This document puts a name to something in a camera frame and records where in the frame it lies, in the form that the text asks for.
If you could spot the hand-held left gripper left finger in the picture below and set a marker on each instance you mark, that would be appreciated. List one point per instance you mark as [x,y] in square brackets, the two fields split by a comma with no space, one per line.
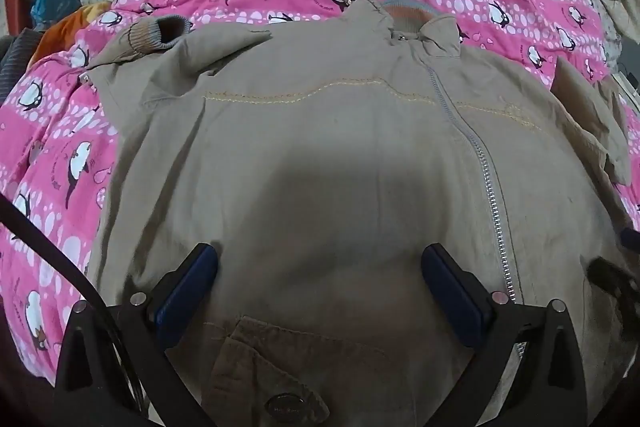
[185,294]

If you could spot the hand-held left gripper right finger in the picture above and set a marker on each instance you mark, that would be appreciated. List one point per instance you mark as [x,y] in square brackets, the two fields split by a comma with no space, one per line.
[450,299]

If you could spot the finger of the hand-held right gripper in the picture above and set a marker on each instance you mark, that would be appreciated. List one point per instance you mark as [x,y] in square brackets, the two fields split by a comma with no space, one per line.
[610,277]

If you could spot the khaki zip jacket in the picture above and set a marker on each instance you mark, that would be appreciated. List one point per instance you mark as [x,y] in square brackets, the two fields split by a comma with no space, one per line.
[325,132]

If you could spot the orange checkered cushion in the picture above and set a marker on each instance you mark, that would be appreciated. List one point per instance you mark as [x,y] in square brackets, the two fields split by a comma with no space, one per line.
[65,29]

